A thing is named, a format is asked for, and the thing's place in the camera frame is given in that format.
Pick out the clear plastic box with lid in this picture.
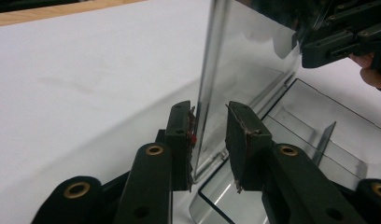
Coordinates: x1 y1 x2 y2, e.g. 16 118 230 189
189 0 381 224

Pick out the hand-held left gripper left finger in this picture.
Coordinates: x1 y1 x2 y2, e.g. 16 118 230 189
164 100 198 192

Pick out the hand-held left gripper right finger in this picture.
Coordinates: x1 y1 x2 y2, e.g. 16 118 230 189
224 101 274 194

